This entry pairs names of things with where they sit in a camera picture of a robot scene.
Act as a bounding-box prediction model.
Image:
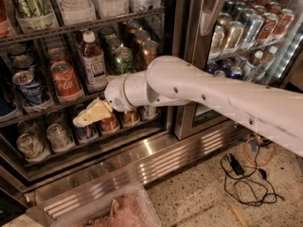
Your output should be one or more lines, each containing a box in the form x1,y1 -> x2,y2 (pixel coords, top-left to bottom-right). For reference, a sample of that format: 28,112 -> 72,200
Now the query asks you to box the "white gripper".
73,74 -> 134,127

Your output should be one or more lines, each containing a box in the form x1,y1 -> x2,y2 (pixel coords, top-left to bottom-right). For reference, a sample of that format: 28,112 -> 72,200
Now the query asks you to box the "tea bottle white cap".
80,30 -> 108,93

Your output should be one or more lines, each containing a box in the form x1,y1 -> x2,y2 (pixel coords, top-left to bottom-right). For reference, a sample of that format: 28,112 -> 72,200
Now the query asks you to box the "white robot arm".
73,56 -> 303,156

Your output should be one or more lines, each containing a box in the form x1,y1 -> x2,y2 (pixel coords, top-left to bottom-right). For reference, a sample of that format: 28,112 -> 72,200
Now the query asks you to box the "red can lower shelf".
99,113 -> 119,134

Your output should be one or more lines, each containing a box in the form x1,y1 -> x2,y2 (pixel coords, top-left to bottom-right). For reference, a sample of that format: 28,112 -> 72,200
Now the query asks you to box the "blue can lower shelf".
75,125 -> 98,143

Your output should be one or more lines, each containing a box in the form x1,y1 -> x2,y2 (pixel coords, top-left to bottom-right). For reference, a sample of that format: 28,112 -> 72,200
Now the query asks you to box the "gold can lower shelf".
122,110 -> 140,127

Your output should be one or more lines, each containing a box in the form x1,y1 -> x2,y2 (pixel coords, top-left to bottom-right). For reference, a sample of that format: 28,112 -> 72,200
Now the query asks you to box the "small dark bottle lower shelf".
142,105 -> 158,120

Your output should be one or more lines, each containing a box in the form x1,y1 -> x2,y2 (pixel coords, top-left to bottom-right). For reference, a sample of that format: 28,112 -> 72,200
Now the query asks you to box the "silver can lower shelf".
46,124 -> 74,152

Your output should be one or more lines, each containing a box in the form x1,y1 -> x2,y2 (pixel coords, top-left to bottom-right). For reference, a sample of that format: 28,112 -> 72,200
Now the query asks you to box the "blue pepsi can middle shelf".
12,70 -> 49,106

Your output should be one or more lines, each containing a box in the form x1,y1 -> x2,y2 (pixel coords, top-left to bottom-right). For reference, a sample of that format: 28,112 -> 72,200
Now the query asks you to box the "blue pepsi can right fridge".
229,66 -> 242,79
214,70 -> 226,78

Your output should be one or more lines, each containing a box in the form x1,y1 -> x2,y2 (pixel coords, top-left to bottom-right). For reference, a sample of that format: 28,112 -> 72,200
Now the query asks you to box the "green striped cans top shelf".
12,0 -> 51,19

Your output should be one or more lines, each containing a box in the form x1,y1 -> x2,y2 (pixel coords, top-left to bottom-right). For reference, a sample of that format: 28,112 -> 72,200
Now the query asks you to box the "glass fridge door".
174,0 -> 303,141

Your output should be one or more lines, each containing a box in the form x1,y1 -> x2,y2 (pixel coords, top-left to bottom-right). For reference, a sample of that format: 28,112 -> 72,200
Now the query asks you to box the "red cola can front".
50,61 -> 81,96

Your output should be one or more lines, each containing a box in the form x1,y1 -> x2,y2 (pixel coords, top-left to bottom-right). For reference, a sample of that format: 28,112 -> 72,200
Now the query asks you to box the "red cola can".
50,61 -> 81,96
47,48 -> 70,65

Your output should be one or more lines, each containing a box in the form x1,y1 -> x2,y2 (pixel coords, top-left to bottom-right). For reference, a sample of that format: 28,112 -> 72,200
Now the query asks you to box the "green can front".
114,47 -> 134,75

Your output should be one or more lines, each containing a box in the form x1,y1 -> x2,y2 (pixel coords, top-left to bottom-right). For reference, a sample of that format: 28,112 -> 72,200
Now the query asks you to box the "red cola can behind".
47,48 -> 70,65

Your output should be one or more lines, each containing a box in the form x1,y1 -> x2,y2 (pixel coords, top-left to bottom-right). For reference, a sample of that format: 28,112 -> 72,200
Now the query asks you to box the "gold can front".
141,40 -> 158,69

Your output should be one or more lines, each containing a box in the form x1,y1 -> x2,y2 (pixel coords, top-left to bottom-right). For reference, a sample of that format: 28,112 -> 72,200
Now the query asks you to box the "green patterned can lower left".
16,133 -> 45,161

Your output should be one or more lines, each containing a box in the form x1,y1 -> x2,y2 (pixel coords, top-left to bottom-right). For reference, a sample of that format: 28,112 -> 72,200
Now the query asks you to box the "clear bin with pink wrap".
50,183 -> 162,227

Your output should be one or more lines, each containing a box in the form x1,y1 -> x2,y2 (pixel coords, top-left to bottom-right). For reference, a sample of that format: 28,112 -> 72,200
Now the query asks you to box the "black power adapter with cable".
220,139 -> 286,207

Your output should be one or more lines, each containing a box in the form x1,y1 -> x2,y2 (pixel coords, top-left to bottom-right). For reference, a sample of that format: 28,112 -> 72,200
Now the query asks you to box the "orange cable loop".
242,135 -> 278,168

